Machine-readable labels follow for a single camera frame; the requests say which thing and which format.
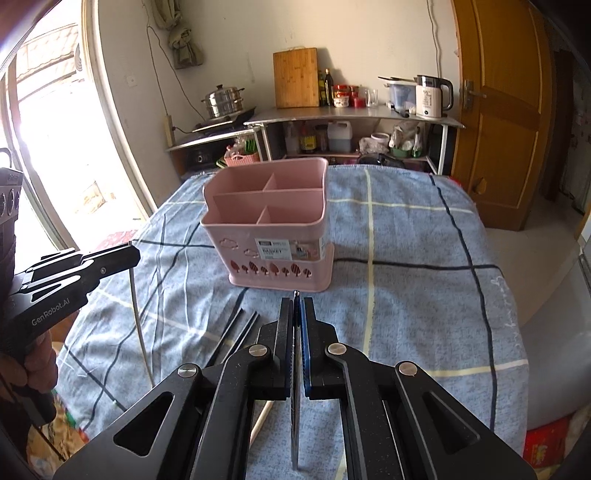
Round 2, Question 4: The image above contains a thin metal chopstick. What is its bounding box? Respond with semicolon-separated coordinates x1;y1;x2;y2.
128;266;155;388

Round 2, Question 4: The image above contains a steel knife blade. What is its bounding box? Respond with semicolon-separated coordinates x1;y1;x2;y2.
290;291;301;471

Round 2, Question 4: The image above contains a metal kitchen shelf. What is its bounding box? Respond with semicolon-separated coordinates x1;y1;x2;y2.
165;104;465;176

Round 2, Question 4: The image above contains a person's left hand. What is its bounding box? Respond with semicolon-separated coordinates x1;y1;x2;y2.
1;331;58;401

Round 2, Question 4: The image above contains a black chopstick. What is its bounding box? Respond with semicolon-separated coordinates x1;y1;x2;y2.
221;311;259;363
205;308;243;368

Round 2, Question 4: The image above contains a blue plaid tablecloth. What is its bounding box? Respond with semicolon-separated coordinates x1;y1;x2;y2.
57;166;529;458

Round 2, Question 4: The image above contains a small pink basket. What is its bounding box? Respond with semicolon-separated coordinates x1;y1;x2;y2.
224;151;260;167

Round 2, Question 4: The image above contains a pink plastic utensil basket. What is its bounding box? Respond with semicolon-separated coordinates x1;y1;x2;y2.
201;157;335;293

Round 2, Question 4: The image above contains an induction cooker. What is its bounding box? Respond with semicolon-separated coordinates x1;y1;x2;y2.
191;107;256;135

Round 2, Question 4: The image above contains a steel steamer pot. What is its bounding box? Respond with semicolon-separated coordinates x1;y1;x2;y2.
202;84;243;119

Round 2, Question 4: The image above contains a hanging green cloth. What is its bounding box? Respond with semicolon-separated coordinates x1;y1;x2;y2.
151;0;204;69

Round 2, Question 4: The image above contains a bamboo cutting board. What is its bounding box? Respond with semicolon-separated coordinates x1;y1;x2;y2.
273;48;320;109

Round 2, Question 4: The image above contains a white plastic jug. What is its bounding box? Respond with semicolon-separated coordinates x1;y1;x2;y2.
327;121;353;153

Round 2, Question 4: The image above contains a dark sauce bottle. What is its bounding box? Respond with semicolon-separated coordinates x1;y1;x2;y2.
324;68;334;106

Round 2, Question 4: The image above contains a wooden door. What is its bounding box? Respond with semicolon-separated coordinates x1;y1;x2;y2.
452;1;554;231

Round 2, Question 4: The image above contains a water filter pitcher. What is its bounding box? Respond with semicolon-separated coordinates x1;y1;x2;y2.
379;76;417;117

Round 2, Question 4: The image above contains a white electric kettle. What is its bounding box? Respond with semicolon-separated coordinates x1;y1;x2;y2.
415;75;455;119

